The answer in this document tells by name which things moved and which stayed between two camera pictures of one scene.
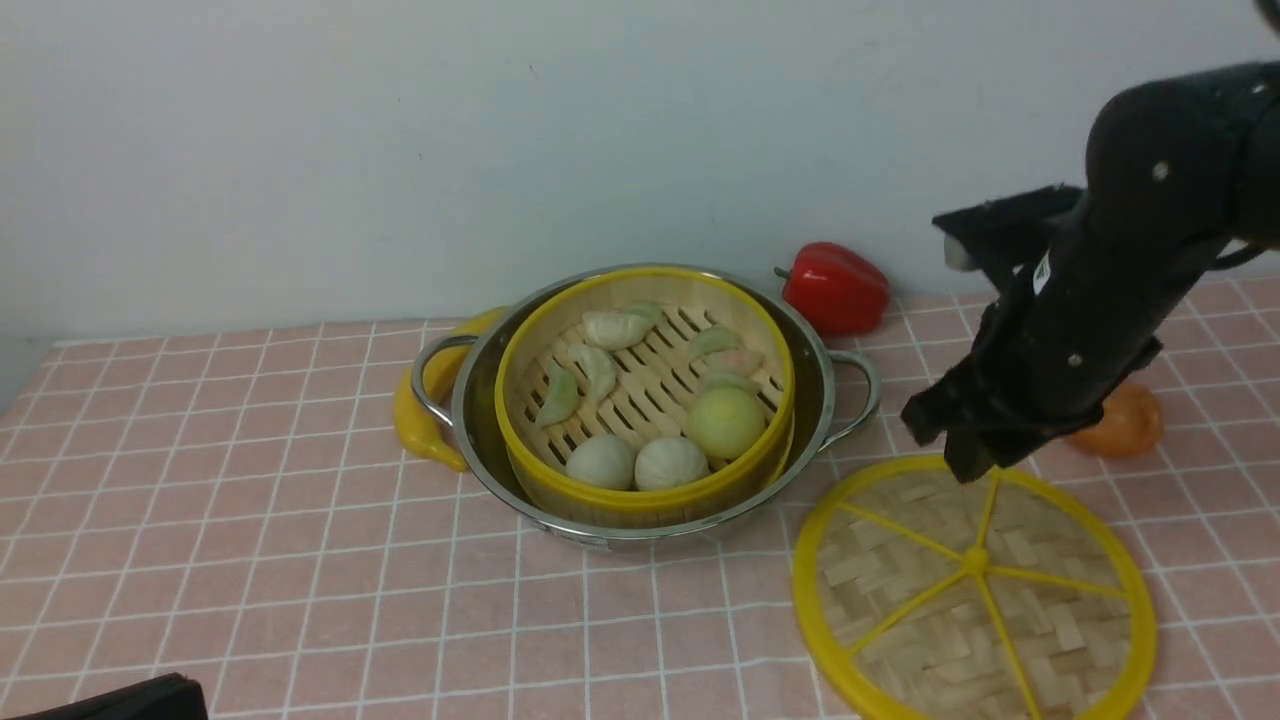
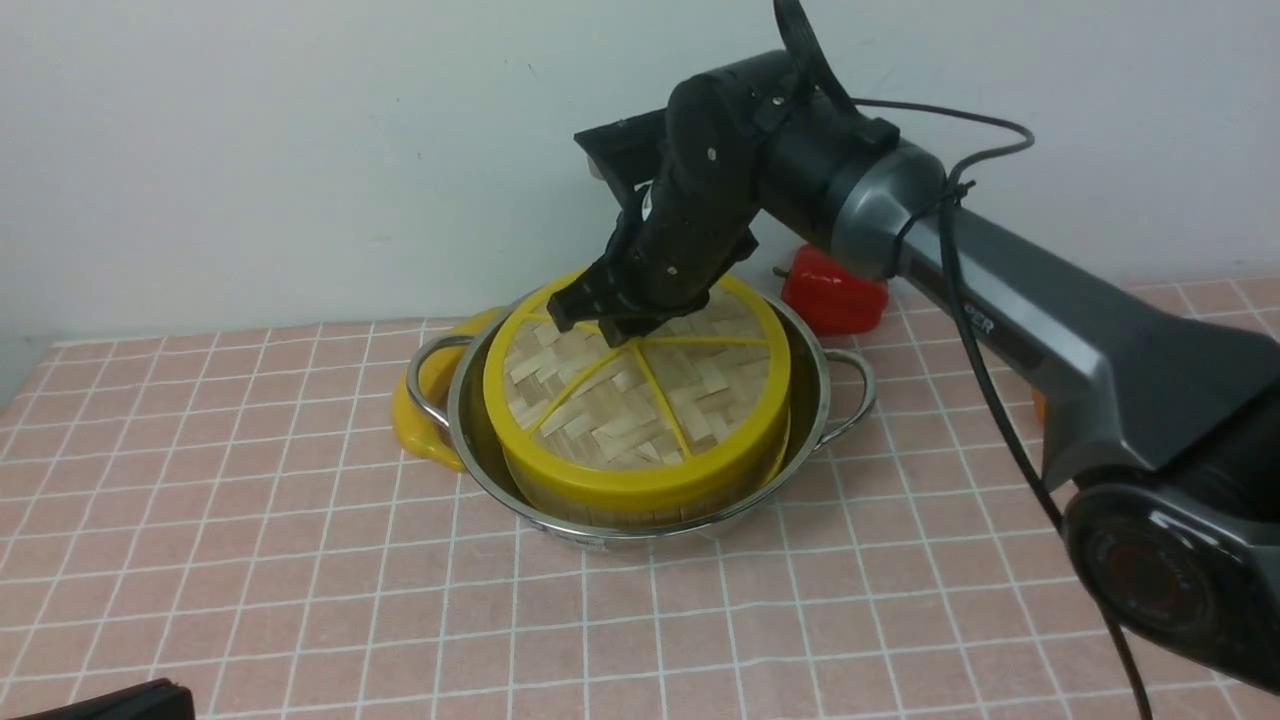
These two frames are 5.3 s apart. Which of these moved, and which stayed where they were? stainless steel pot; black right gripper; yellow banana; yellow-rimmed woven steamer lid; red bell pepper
Moved: black right gripper; yellow-rimmed woven steamer lid
Stayed: red bell pepper; stainless steel pot; yellow banana
